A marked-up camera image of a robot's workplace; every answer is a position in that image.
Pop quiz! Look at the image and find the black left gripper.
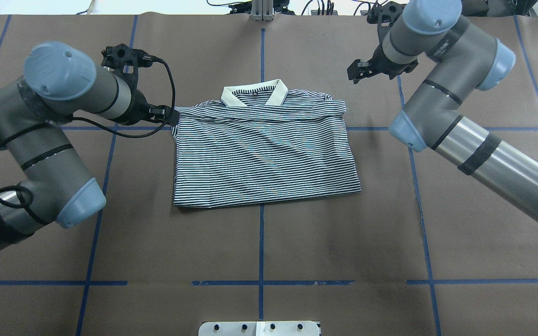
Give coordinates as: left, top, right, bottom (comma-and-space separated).
101, 44, 180, 127

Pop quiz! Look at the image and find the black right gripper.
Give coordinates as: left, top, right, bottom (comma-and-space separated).
347, 1, 418, 84

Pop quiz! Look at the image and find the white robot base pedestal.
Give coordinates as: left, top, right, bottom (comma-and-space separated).
198, 320, 322, 336

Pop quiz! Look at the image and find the striped polo shirt white collar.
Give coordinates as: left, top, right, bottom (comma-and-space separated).
172, 79, 362, 209

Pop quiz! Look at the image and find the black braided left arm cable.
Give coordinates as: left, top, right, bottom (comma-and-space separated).
0, 55, 176, 220

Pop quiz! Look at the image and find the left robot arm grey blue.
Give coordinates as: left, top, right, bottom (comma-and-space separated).
0, 41, 179, 251

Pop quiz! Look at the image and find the aluminium frame post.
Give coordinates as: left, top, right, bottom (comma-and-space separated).
250, 0, 275, 22

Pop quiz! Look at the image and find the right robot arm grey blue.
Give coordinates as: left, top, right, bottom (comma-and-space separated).
347, 0, 538, 223

